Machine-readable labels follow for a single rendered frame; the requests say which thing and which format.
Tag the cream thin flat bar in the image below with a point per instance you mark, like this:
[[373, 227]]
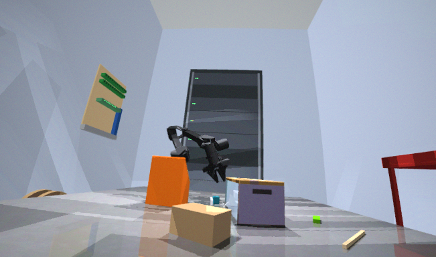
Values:
[[353, 239]]

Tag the small green block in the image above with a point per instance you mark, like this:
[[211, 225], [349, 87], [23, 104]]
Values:
[[316, 219]]

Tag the small blue block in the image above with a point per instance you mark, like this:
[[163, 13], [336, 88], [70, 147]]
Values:
[[216, 200]]

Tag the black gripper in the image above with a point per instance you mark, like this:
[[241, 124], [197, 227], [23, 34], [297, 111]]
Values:
[[214, 163]]

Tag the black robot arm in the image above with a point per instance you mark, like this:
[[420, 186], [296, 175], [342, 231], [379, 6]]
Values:
[[202, 140]]

